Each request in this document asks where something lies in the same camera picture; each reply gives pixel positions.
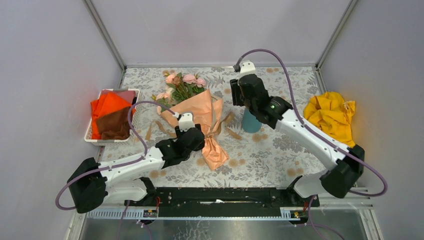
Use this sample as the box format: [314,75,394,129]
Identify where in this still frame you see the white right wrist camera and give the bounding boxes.
[233,60,256,78]

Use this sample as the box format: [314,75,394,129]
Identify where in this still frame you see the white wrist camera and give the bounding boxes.
[233,60,256,78]
[173,111,195,132]

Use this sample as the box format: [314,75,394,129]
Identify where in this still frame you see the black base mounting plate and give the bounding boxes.
[125,187,320,218]

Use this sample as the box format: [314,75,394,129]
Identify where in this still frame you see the aluminium frame rail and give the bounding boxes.
[82,0,126,72]

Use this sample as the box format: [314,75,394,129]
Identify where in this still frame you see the pink cloth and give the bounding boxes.
[100,89,138,104]

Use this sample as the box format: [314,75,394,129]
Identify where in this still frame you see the yellow crumpled cloth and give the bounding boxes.
[303,92,356,148]

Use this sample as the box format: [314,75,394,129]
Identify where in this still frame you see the orange cloth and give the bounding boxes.
[90,93,133,140]

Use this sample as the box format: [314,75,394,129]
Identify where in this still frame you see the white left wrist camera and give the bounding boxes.
[173,111,195,132]

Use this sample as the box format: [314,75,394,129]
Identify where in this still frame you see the brown paper ribbon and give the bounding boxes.
[145,111,243,141]

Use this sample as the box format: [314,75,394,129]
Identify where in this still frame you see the teal cylindrical vase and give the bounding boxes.
[241,108,262,134]

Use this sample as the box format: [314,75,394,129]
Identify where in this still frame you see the white plastic basket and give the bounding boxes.
[84,88,141,147]

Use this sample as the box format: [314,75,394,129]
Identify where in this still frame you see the brown cloth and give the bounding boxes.
[95,106,130,140]

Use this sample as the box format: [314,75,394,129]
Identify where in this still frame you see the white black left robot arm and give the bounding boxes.
[67,123,205,214]

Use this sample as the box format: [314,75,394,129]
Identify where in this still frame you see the floral patterned table mat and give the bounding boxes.
[99,66,324,188]

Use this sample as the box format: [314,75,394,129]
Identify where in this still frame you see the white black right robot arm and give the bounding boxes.
[229,74,365,206]

